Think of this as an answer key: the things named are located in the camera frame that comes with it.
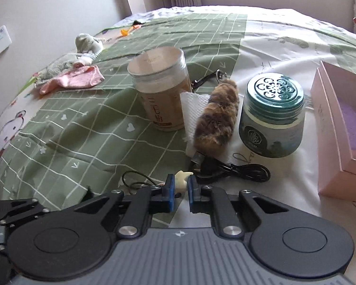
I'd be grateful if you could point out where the lavender fluffy towel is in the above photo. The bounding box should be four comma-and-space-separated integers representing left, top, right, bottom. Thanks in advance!
339, 100, 356, 155

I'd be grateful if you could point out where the black usb cable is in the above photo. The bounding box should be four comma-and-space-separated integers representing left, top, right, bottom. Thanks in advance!
189, 150, 272, 185

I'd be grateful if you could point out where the green lidded glass jar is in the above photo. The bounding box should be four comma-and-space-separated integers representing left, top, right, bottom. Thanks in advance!
239, 73, 305, 158

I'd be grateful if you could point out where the brown furry tail toy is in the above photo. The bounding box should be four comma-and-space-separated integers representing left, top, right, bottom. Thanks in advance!
193, 79, 239, 157

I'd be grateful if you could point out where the black metal clip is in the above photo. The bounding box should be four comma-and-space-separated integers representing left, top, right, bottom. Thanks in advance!
191, 70, 228, 91

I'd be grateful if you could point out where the pink cloth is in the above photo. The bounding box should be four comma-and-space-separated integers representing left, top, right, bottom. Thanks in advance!
39, 65, 104, 95

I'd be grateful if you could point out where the pink cardboard box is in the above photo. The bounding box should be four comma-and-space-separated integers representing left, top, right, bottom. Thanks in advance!
311, 62, 356, 201

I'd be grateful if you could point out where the white tissue paper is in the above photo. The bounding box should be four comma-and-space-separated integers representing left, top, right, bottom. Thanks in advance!
180, 92, 237, 163

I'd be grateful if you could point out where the white wall switch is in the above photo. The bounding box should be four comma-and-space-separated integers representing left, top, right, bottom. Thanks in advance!
0, 25, 12, 54

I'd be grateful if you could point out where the small orange toy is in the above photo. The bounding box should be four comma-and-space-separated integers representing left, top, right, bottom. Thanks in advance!
120, 24, 141, 37

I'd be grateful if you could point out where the small cream charm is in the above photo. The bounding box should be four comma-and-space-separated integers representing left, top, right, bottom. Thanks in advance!
175, 171, 193, 198

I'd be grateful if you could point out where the green checked bed sheet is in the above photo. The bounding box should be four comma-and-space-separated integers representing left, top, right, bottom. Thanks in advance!
0, 6, 356, 284

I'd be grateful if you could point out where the tall clear lidded jar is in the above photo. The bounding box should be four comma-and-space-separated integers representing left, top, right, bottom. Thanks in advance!
127, 46, 192, 131

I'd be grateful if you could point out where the grey plush toy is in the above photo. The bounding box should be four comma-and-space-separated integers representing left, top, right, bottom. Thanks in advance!
34, 33, 105, 88

